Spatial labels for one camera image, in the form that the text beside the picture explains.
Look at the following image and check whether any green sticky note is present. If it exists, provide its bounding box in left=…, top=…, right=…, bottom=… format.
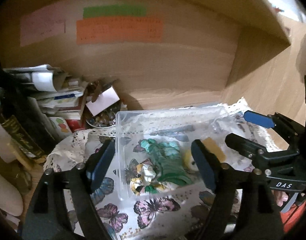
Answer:
left=83, top=4, right=147, bottom=19

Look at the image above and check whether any yellow white felt face ball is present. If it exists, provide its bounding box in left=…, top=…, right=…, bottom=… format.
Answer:
left=183, top=150, right=199, bottom=173

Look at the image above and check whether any white plastic jug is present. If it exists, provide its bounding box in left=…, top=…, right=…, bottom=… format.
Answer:
left=0, top=175, right=24, bottom=217

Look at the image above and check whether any dark wine bottle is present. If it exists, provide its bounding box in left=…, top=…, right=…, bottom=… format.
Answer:
left=0, top=71, right=46, bottom=159

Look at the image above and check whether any stack of papers and magazines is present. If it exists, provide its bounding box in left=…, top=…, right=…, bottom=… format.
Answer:
left=4, top=64, right=88, bottom=141

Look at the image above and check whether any right hand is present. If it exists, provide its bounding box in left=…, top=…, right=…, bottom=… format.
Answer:
left=272, top=190, right=288, bottom=207

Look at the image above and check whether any pink sticky note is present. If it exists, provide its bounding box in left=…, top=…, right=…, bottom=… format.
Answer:
left=20, top=12, right=65, bottom=47

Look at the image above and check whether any yellow green sponge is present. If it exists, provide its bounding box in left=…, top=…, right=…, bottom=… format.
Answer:
left=202, top=138, right=226, bottom=163

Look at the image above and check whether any orange sticky note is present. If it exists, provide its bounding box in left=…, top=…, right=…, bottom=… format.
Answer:
left=76, top=16, right=163, bottom=45

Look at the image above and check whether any floral fabric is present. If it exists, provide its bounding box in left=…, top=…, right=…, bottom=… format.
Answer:
left=125, top=158, right=167, bottom=196

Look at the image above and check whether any green fuzzy cloth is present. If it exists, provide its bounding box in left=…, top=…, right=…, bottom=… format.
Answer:
left=141, top=139, right=193, bottom=186

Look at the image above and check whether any clear plastic container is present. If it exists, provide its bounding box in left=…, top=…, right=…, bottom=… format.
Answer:
left=116, top=105, right=236, bottom=200

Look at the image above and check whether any butterfly lace tablecloth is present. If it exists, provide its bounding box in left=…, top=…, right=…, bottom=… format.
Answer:
left=44, top=96, right=281, bottom=240

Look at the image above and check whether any bowl of pebbles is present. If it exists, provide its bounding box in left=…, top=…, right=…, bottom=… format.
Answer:
left=85, top=101, right=128, bottom=128

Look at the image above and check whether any small white pink box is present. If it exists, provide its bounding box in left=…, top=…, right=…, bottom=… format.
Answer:
left=86, top=86, right=120, bottom=116

